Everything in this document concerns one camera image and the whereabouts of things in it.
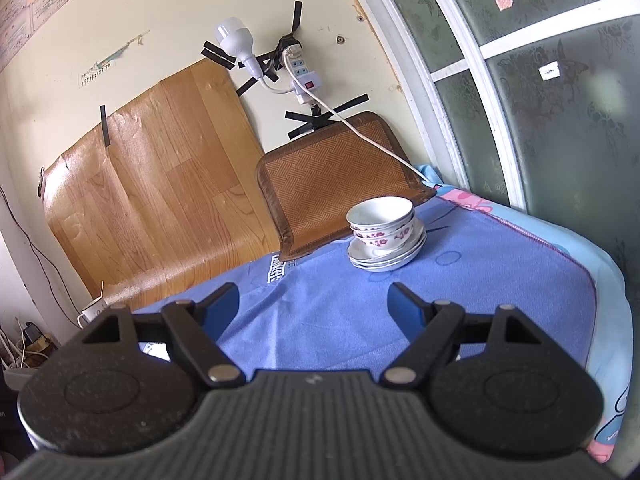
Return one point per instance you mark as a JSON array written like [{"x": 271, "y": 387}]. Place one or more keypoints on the black tape strip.
[
  {"x": 310, "y": 127},
  {"x": 298, "y": 17},
  {"x": 105, "y": 127},
  {"x": 350, "y": 104},
  {"x": 257, "y": 80},
  {"x": 219, "y": 56}
]

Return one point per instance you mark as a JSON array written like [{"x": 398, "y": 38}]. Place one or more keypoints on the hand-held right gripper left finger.
[{"x": 220, "y": 310}]

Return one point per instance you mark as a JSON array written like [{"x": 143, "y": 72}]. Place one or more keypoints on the wood-grain vinyl sheet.
[{"x": 150, "y": 185}]

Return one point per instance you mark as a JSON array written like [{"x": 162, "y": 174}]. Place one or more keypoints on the blue printed tablecloth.
[{"x": 325, "y": 310}]

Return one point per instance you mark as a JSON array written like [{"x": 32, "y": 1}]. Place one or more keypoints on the white wall power strip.
[{"x": 302, "y": 72}]

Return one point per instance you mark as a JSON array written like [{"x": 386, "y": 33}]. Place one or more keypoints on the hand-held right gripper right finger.
[{"x": 405, "y": 312}]

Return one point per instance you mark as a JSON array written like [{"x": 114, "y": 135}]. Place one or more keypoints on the white floral plate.
[
  {"x": 357, "y": 250},
  {"x": 385, "y": 268},
  {"x": 385, "y": 263}
]

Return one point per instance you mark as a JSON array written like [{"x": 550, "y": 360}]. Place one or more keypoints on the white sticker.
[{"x": 549, "y": 71}]

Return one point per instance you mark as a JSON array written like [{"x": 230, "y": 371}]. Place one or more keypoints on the brown woven mat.
[{"x": 320, "y": 180}]

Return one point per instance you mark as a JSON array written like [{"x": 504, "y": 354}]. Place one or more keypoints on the metal spoon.
[{"x": 102, "y": 292}]

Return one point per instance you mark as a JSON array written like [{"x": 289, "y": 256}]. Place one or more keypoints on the white floral bowl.
[
  {"x": 395, "y": 235},
  {"x": 380, "y": 212},
  {"x": 382, "y": 245}
]

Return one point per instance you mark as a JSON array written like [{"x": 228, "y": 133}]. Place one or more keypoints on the light blue cartoon bedsheet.
[{"x": 610, "y": 310}]

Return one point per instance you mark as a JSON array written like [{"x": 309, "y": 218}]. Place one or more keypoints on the white bulb lamp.
[{"x": 232, "y": 35}]

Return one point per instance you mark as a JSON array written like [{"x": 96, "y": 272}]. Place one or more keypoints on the small wall label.
[{"x": 95, "y": 77}]

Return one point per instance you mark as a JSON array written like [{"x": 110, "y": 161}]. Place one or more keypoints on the black power adapter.
[{"x": 31, "y": 334}]

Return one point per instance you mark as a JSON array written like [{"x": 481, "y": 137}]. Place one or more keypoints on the pink sticker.
[{"x": 505, "y": 2}]

